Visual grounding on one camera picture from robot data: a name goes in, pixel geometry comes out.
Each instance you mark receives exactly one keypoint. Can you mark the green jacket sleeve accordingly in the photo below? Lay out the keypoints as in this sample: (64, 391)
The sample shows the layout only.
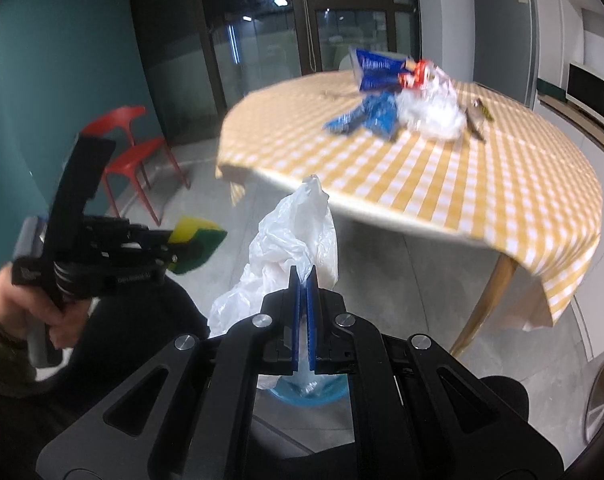
(17, 376)

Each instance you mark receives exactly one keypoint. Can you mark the blue torn wrapper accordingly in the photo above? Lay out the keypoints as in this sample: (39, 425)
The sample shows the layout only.
(376, 113)

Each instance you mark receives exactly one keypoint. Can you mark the large blue snack bag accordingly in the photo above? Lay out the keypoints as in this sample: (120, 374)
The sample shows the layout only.
(379, 72)

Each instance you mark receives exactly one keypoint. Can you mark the round table with checkered cloth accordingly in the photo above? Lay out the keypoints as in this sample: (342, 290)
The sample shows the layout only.
(524, 190)

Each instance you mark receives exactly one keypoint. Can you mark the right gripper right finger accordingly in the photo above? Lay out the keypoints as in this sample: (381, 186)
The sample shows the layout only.
(325, 350)

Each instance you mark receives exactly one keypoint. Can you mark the grey refrigerator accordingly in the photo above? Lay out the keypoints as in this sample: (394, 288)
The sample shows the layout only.
(506, 48)

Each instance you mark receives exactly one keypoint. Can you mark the round metal stool base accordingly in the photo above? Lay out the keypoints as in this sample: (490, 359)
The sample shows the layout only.
(594, 412)

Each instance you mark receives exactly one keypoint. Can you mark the red plastic chair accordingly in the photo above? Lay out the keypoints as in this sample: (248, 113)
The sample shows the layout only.
(132, 160)

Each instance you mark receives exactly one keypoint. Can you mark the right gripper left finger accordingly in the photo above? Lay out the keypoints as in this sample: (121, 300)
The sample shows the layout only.
(282, 344)

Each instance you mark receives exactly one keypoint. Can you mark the clear plastic wrap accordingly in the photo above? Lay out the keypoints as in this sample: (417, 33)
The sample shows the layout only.
(432, 110)

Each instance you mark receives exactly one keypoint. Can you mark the white microwave oven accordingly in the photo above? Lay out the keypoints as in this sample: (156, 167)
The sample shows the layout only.
(585, 89)

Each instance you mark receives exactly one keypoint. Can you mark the person's left hand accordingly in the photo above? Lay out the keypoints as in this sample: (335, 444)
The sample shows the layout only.
(18, 304)

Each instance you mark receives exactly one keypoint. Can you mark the white plastic bag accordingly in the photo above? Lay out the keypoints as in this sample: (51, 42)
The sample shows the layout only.
(299, 233)

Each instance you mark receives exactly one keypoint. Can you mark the olive green wrapper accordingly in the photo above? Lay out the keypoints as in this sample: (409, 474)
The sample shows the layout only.
(479, 120)

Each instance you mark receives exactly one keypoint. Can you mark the yellow green sponge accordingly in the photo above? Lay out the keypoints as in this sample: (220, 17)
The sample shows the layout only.
(192, 243)

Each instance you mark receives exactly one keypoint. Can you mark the red white snack wrapper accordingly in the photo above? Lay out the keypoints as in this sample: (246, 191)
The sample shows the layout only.
(415, 74)

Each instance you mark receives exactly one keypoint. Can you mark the blue trash basket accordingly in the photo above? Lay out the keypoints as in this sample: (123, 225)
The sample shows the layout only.
(321, 390)

